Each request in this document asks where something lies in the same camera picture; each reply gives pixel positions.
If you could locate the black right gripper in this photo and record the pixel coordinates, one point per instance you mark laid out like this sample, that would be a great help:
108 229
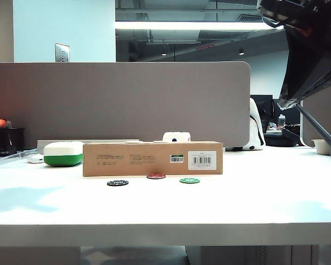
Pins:
300 13

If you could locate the red poker chip 10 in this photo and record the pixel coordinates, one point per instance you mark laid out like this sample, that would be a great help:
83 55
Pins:
155 176

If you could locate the green poker chip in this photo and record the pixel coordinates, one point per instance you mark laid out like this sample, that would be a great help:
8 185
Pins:
189 180

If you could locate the brown cardboard box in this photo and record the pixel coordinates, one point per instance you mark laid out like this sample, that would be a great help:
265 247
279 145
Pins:
143 163

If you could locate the black poker chip 100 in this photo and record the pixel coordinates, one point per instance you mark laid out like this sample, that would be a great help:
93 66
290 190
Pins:
117 182

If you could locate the grey partition with white rim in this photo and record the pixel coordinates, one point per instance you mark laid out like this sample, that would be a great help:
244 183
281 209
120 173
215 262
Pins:
320 121

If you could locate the black computer monitor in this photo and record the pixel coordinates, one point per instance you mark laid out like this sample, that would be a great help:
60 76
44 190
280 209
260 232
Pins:
261 110
277 111

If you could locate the clear plastic bottle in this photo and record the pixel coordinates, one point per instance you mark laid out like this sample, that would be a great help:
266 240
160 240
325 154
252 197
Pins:
281 121

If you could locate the small white bowl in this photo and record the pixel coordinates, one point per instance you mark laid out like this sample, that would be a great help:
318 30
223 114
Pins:
321 147

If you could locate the black bowl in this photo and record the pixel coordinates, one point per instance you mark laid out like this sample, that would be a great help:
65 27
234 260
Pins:
281 139

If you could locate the white and black figure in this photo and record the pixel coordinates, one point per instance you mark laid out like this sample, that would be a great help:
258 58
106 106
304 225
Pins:
255 129

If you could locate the long ceiling light strip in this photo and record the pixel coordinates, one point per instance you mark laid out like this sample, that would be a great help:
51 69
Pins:
196 25

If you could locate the wide grey desk partition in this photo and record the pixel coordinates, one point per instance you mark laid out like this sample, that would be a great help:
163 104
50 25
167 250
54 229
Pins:
127 102

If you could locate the white and green case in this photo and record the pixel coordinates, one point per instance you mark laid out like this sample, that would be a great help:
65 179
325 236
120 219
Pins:
63 154

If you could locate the black pen holder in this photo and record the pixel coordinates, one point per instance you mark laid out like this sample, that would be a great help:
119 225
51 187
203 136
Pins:
13 140

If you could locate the clear acrylic tray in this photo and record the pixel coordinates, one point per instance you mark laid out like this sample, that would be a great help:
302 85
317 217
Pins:
11 158

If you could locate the metal wall outlet plate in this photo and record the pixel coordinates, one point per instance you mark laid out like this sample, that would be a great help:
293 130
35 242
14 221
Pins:
62 52

